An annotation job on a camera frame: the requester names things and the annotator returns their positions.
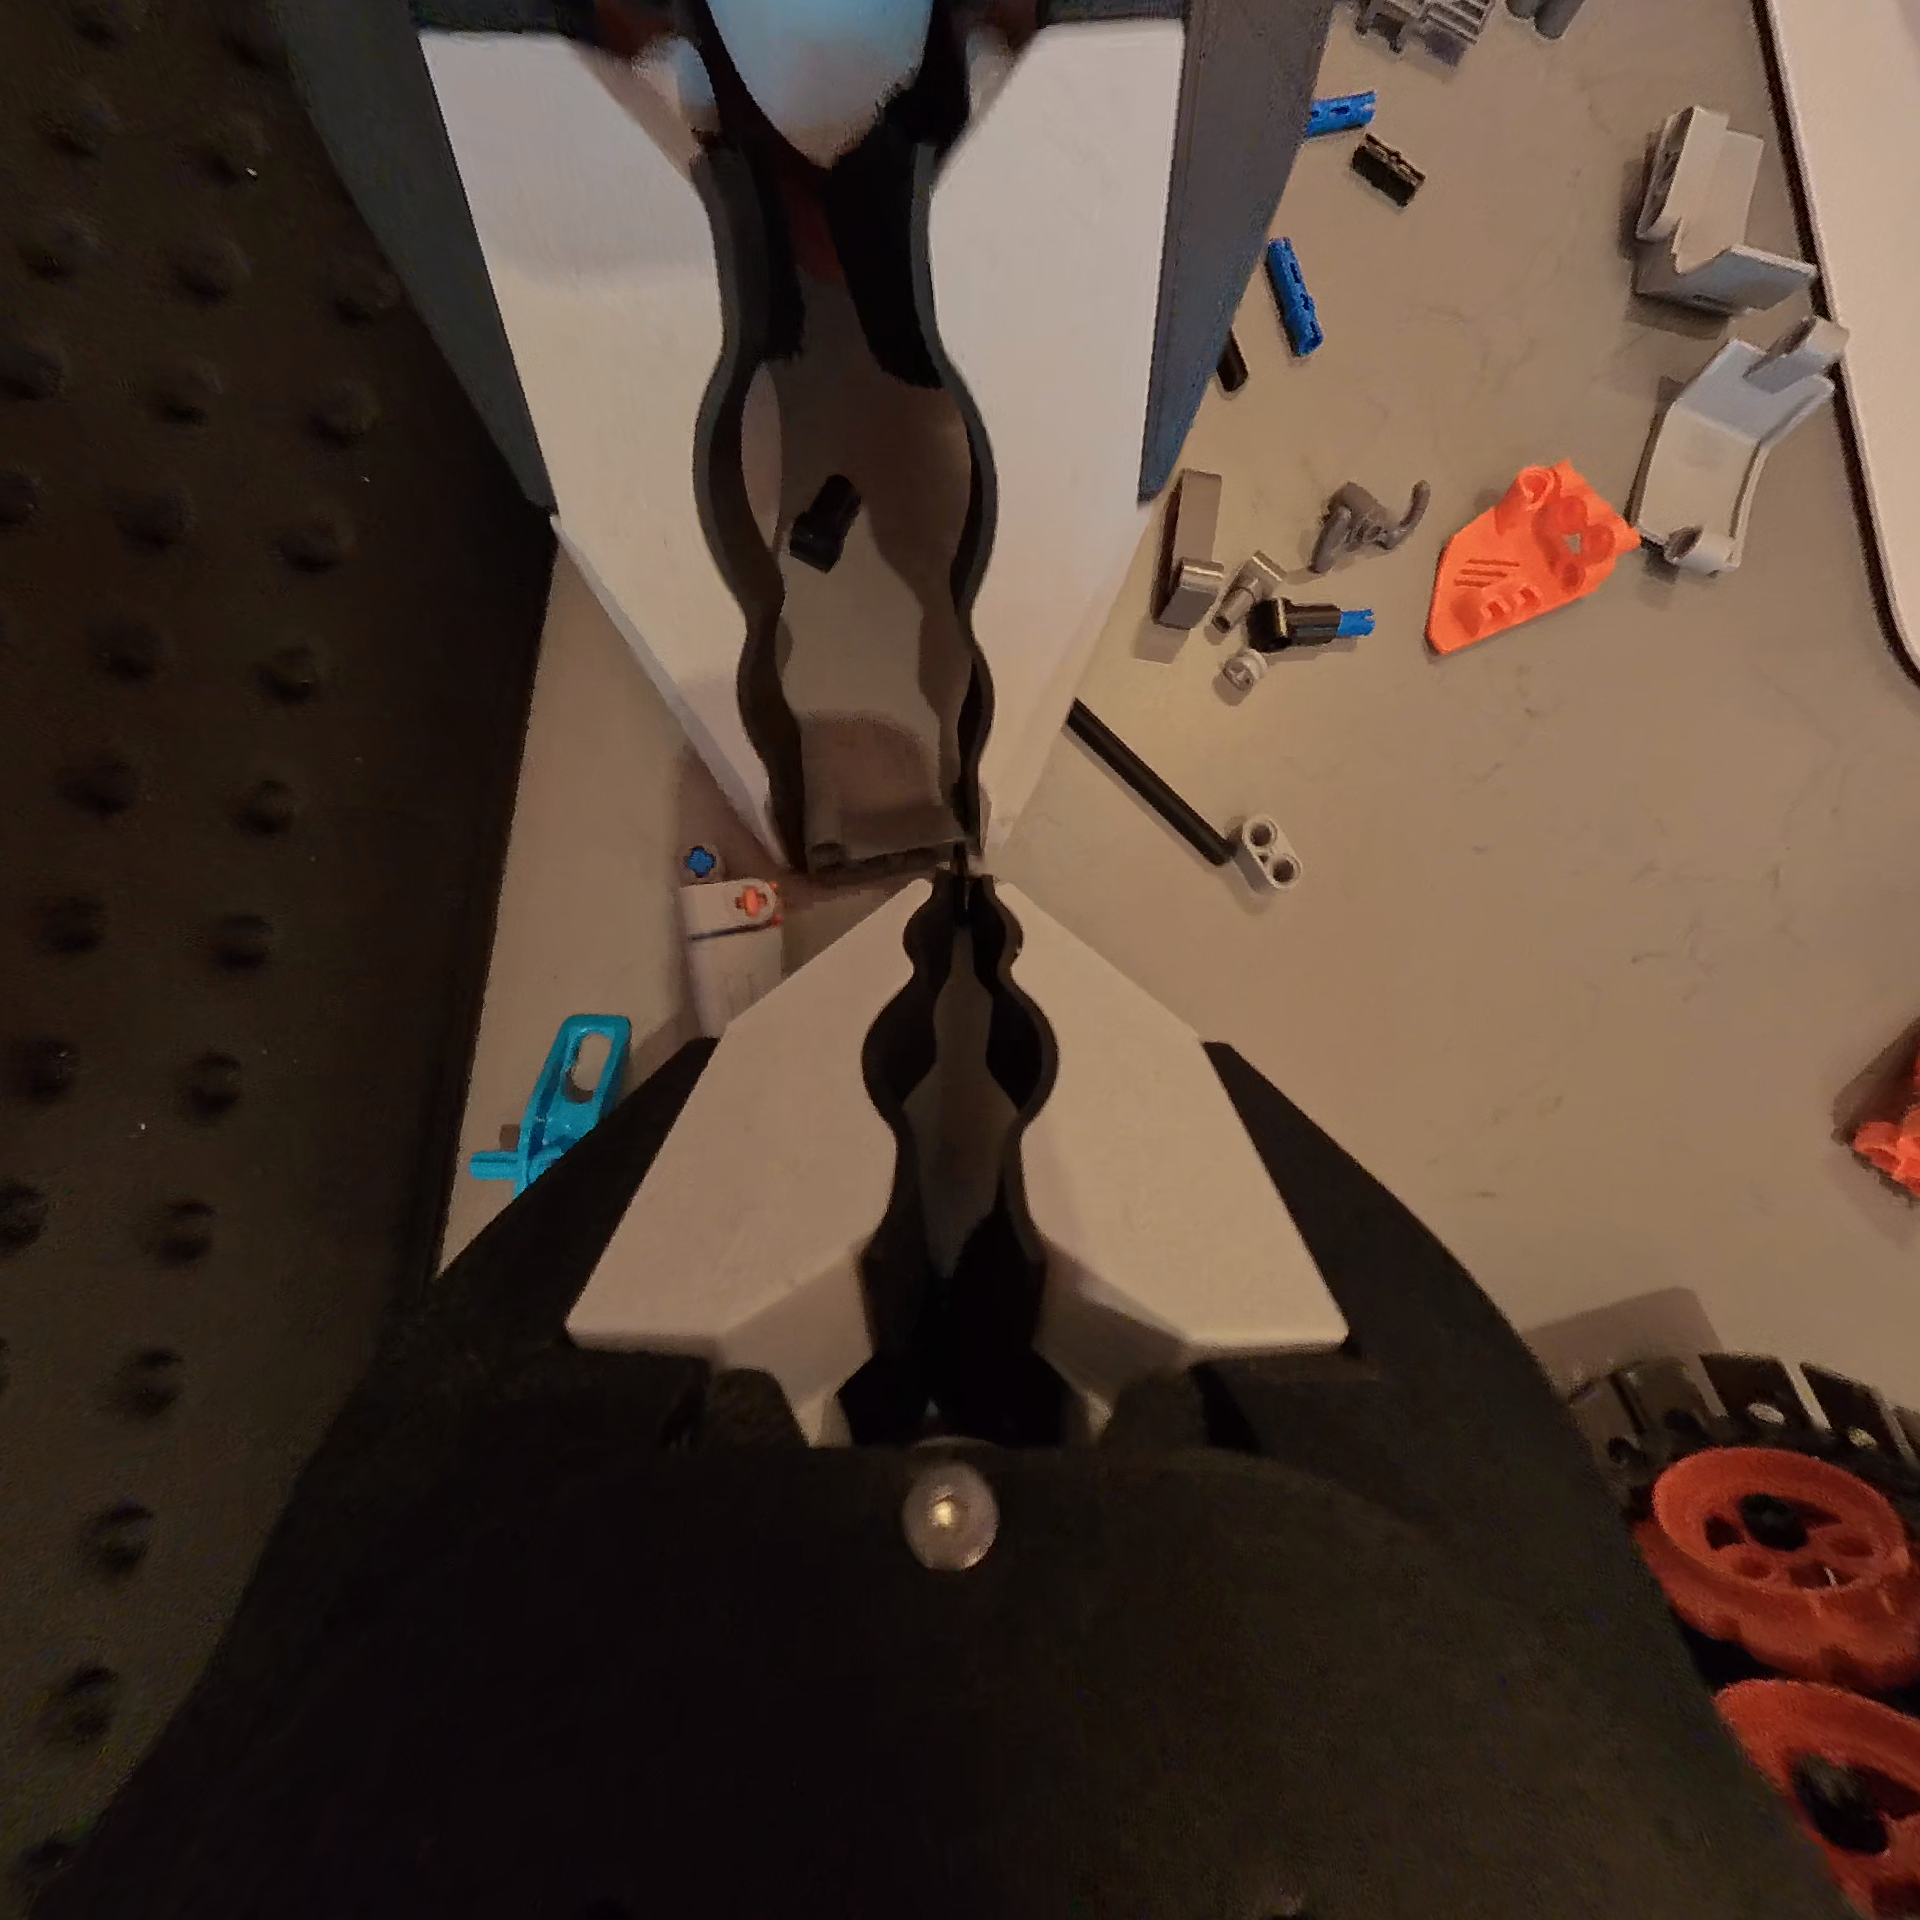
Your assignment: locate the black studded foam mat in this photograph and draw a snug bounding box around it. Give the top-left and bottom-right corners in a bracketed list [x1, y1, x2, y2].
[0, 0, 561, 1878]

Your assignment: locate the light blue separator tool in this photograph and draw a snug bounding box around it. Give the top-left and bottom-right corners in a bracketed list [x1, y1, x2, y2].
[469, 1014, 634, 1197]

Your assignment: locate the black short connector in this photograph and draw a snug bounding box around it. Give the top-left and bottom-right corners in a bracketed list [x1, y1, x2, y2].
[786, 474, 865, 574]

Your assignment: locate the white stand with wooden tray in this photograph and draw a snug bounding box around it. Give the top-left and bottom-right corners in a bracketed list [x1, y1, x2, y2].
[1755, 0, 1920, 683]

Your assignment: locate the dark grey hook piece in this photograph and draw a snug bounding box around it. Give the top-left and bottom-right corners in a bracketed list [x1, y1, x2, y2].
[1309, 479, 1435, 576]

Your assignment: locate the light grey curved panel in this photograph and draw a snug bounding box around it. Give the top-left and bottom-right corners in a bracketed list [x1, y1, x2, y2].
[1626, 318, 1850, 578]
[1632, 103, 1820, 318]

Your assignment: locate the orange angled panel piece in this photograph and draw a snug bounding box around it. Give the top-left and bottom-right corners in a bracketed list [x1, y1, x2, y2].
[1852, 1050, 1920, 1200]
[1425, 457, 1642, 657]

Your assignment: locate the grey tracked toy robot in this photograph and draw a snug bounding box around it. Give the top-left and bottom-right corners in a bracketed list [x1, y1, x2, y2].
[1567, 1349, 1920, 1920]

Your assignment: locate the black connector with blue pin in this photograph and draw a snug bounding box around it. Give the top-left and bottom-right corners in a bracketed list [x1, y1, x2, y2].
[1248, 596, 1377, 653]

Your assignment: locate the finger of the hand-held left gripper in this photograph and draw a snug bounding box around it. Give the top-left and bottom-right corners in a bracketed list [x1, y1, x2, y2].
[926, 22, 1191, 846]
[420, 31, 809, 867]

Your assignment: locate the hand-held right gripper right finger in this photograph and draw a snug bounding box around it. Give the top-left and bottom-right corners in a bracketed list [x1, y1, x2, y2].
[965, 873, 1351, 1399]

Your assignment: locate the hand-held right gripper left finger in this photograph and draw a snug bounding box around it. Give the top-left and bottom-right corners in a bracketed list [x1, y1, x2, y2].
[565, 875, 962, 1403]

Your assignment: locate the grey toy actuator assembly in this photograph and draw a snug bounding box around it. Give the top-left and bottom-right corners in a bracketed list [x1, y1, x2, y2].
[675, 844, 786, 1038]

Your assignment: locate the dark grey connector cluster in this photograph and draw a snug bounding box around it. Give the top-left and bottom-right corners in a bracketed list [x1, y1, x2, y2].
[1356, 0, 1495, 66]

